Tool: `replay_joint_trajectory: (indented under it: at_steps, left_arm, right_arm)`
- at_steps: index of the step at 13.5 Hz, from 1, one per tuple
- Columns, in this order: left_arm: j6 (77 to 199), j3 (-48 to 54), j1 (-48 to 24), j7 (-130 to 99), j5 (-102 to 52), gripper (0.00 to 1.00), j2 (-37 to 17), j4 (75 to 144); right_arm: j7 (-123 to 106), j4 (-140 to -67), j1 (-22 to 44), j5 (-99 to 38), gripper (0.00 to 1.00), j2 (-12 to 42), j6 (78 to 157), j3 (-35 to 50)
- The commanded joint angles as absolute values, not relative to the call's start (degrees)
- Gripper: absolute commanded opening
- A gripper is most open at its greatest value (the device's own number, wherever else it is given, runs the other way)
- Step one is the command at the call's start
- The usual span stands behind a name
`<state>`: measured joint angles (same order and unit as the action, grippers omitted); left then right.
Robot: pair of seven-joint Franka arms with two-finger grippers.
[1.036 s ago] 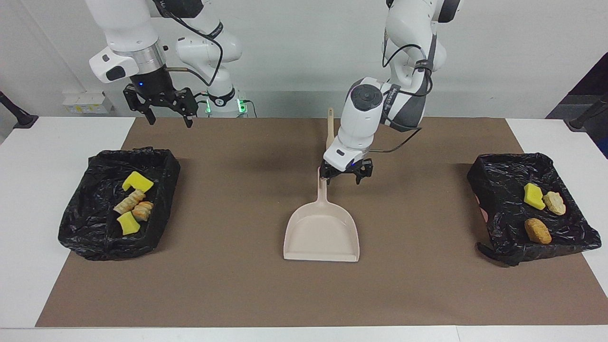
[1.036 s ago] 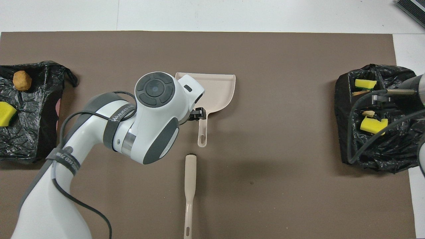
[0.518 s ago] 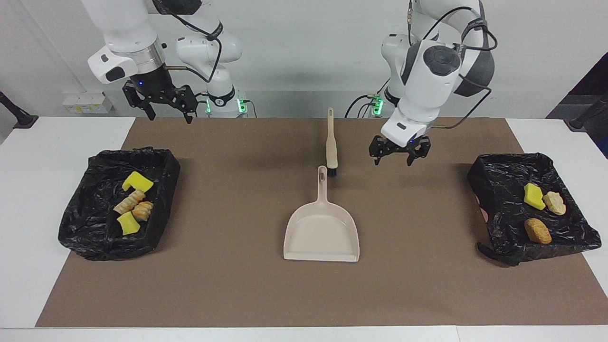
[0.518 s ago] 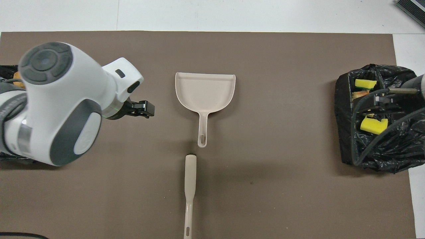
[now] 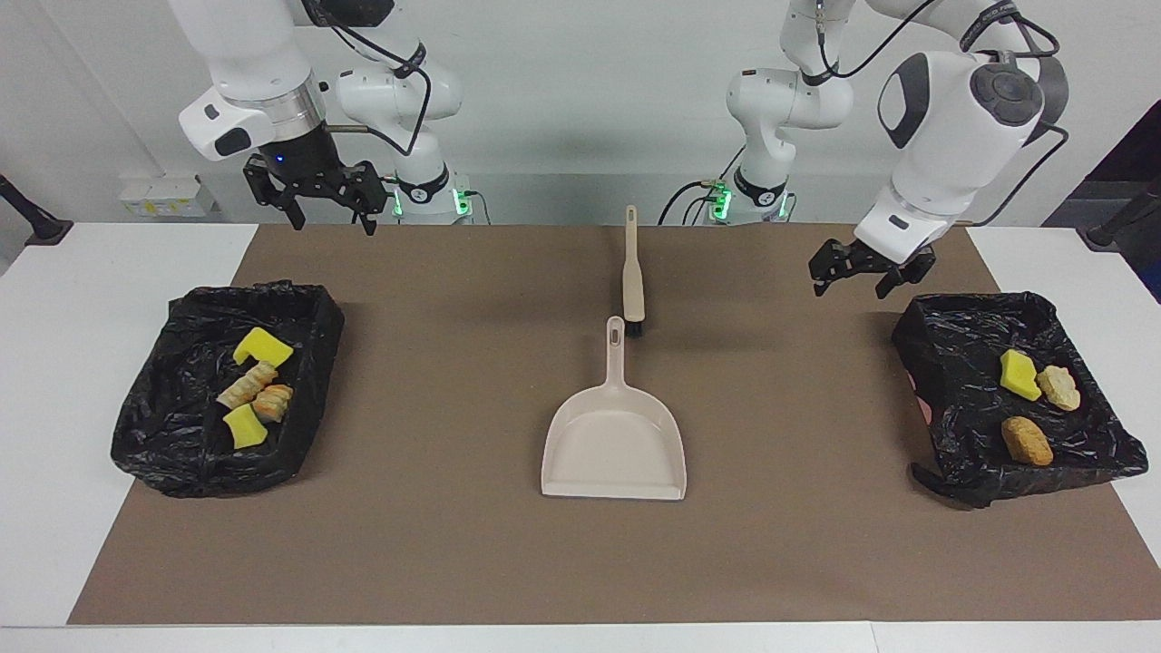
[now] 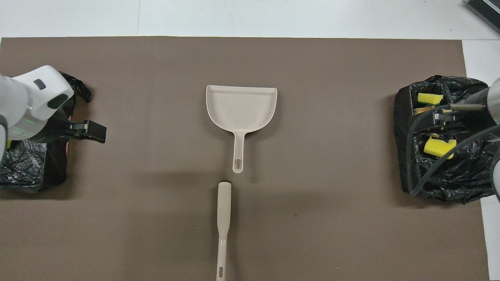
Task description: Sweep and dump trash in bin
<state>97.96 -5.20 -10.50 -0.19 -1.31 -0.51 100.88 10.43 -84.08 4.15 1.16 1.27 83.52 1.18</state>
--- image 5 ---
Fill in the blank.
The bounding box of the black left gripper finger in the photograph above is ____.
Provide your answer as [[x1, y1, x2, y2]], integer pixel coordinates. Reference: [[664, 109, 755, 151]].
[[875, 254, 937, 300], [809, 239, 858, 297]]

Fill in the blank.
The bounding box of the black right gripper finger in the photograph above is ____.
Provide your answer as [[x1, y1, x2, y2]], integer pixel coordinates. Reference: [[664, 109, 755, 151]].
[[243, 156, 307, 230], [340, 161, 389, 237]]

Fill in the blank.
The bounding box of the yellow sponge chunk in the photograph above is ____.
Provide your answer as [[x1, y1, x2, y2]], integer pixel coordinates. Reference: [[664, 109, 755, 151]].
[[1000, 350, 1042, 401]]

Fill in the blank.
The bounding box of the notched yellow sponge piece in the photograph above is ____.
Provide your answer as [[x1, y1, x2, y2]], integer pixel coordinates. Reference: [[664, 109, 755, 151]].
[[233, 328, 295, 367]]

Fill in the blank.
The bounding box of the pale cream lump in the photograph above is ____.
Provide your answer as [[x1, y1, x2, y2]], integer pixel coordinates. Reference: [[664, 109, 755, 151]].
[[1037, 365, 1082, 413]]

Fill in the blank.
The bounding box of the pale ridged scrap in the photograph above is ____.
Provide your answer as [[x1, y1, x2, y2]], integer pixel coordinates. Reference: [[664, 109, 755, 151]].
[[216, 361, 279, 411]]

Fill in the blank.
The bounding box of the beige hand brush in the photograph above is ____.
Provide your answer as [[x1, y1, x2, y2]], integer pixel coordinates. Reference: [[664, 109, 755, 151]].
[[620, 205, 647, 338]]

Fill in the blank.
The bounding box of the brown potato-shaped lump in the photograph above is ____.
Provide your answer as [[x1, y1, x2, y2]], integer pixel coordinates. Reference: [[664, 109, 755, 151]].
[[1001, 416, 1055, 468]]

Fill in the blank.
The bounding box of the orange striped scrap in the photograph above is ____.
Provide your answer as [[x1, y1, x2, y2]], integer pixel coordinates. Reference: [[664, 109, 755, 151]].
[[252, 384, 295, 424]]

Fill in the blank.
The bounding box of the yellow sponge with green pad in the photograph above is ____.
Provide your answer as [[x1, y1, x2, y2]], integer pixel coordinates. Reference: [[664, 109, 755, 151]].
[[222, 404, 270, 451]]

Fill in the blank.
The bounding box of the beige plastic dustpan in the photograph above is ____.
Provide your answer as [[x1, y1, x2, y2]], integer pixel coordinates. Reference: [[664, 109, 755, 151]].
[[541, 316, 688, 502]]

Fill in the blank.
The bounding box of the black plastic trash bag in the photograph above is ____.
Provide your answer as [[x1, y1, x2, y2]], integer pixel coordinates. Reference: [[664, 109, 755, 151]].
[[110, 280, 346, 499], [891, 290, 1150, 509]]

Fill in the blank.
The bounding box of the white power socket box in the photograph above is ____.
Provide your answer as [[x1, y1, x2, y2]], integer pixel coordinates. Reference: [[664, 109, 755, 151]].
[[118, 172, 219, 219]]

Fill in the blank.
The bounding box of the black stand leg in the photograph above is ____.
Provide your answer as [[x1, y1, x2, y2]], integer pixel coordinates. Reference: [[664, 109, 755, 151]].
[[1086, 181, 1161, 250], [0, 172, 73, 246]]

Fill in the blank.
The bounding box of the dark background panel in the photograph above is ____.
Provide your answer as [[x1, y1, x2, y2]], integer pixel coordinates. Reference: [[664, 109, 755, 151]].
[[1043, 100, 1161, 300]]

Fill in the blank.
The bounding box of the brown table mat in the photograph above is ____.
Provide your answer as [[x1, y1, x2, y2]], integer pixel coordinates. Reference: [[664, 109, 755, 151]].
[[68, 224, 1161, 625]]

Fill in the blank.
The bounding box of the right arm wrist cable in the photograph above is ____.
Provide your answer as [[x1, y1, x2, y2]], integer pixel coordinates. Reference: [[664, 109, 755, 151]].
[[304, 0, 432, 157]]

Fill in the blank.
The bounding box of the arm wrist cable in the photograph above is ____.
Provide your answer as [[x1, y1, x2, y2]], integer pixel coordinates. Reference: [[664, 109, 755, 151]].
[[816, 0, 1071, 228], [304, 0, 432, 157]]

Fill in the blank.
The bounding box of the left arm wrist cable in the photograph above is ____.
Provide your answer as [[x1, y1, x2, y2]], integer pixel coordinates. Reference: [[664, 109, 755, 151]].
[[816, 0, 1071, 228]]

